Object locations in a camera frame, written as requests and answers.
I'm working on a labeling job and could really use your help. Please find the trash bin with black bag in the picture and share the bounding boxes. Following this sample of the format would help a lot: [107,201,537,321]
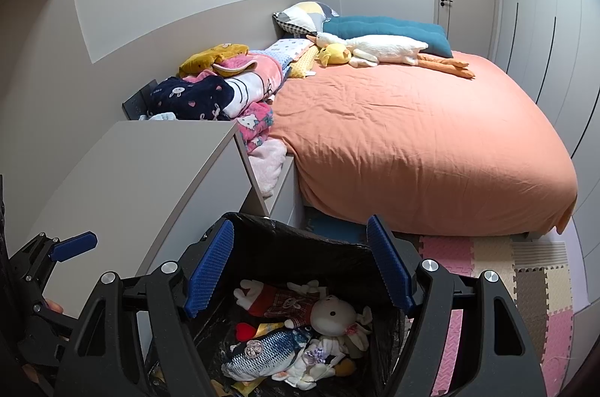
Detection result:
[143,212,423,397]

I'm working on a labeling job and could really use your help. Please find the white wardrobe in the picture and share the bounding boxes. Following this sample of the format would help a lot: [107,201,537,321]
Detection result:
[492,0,600,173]

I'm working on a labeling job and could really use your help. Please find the mustard yellow blanket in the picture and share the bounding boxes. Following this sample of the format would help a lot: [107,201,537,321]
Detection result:
[178,44,250,78]

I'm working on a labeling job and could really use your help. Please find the checkered patchwork pillow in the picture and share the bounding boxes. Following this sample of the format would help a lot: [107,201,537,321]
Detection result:
[273,2,341,38]

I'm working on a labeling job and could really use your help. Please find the navy printed blanket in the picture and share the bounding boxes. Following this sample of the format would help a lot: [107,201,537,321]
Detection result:
[146,75,233,121]

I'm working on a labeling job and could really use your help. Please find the long white plush toy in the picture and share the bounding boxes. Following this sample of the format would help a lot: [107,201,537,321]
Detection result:
[281,334,371,392]

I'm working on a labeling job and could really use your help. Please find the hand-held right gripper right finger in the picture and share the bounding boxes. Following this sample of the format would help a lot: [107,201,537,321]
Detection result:
[366,215,549,397]

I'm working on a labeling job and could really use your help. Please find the pale pink fluffy blanket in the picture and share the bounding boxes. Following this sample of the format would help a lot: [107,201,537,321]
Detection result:
[247,139,288,197]

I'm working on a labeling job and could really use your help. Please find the black wall socket panel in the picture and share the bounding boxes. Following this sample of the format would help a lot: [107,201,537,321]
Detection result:
[122,80,160,121]

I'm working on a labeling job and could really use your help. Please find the white rabbit plush toy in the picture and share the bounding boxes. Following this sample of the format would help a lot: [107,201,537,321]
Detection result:
[233,279,373,353]

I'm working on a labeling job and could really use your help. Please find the bed with orange sheet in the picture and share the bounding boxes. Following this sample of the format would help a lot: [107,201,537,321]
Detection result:
[269,50,578,238]

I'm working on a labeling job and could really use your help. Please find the teal cushion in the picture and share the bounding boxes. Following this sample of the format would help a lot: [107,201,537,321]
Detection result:
[323,16,455,59]

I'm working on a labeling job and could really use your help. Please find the grey fish plush toy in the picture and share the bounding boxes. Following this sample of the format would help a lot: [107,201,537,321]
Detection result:
[220,328,314,381]

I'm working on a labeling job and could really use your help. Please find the yellow duck plush toy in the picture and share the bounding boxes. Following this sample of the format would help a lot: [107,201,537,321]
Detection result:
[315,44,352,67]

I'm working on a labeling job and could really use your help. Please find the yellow dotted pillow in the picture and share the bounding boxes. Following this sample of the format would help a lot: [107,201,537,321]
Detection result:
[287,46,322,80]

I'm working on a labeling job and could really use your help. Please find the white bedside cabinet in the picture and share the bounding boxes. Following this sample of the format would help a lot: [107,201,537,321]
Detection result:
[265,154,308,231]

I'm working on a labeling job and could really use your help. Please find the white dotted blanket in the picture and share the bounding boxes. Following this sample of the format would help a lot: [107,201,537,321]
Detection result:
[267,38,312,65]

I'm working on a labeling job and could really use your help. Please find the small red plush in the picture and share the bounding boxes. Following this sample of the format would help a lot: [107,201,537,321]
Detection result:
[234,322,260,343]

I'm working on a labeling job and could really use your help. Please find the pink cat print blanket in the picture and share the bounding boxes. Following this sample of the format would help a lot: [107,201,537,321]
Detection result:
[234,101,275,155]

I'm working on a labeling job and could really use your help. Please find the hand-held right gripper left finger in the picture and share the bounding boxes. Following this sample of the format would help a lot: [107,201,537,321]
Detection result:
[54,220,235,397]

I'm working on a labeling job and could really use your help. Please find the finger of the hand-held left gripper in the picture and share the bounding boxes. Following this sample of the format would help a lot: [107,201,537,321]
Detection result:
[9,231,98,285]
[16,315,78,366]

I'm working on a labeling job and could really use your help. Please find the white goose plush toy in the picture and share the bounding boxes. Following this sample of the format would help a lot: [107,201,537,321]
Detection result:
[307,32,475,80]

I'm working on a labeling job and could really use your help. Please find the pink cartoon blanket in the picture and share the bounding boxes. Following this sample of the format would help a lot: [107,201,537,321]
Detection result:
[183,52,286,119]

